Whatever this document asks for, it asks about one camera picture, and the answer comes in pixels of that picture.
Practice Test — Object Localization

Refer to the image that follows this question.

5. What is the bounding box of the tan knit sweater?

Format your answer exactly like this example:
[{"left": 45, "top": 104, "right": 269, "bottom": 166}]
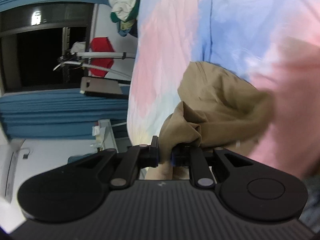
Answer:
[{"left": 159, "top": 62, "right": 273, "bottom": 164}]

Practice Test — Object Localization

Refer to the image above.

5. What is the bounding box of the metal clothes drying rack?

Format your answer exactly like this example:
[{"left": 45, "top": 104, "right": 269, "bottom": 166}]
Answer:
[{"left": 52, "top": 49, "right": 137, "bottom": 79}]

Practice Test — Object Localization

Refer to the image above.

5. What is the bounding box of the white and green clothes pile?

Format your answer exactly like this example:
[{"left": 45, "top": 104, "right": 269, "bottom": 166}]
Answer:
[{"left": 108, "top": 0, "right": 140, "bottom": 37}]

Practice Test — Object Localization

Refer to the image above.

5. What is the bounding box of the white side table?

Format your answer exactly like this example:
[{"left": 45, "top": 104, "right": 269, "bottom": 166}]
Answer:
[{"left": 91, "top": 119, "right": 131, "bottom": 153}]

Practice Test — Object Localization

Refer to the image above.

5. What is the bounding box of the blue curtain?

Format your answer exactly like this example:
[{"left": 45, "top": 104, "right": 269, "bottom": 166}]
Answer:
[{"left": 1, "top": 0, "right": 128, "bottom": 139}]

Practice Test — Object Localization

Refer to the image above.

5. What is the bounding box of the grey laptop stand panel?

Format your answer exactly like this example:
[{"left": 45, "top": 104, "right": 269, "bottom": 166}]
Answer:
[{"left": 80, "top": 76, "right": 131, "bottom": 100}]

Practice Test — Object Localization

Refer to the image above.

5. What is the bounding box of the red cloth on rack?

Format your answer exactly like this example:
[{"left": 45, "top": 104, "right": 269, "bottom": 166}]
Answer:
[{"left": 88, "top": 36, "right": 116, "bottom": 78}]

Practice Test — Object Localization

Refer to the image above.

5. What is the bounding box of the pastel tie-dye bed sheet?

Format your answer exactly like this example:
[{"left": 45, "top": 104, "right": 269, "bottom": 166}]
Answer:
[{"left": 127, "top": 0, "right": 319, "bottom": 178}]

